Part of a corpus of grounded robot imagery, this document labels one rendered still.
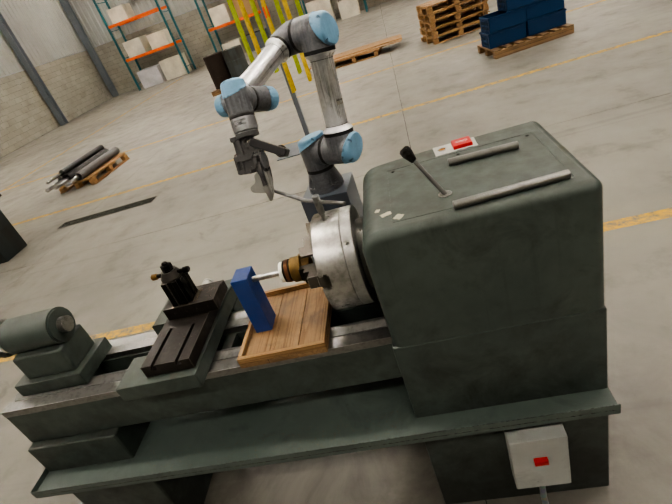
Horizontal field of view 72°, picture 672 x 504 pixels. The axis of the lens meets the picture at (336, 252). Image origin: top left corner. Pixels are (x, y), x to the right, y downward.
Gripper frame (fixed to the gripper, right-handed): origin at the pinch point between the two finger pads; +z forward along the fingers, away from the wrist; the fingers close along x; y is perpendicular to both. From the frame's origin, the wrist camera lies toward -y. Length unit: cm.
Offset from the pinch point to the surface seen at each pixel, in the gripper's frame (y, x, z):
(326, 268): -12.3, 9.6, 23.7
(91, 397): 86, 1, 52
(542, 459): -61, -3, 104
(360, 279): -21.0, 9.0, 29.2
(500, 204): -61, 20, 16
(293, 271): 1.1, -2.0, 24.6
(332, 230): -16.2, 5.4, 14.0
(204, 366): 38, 3, 48
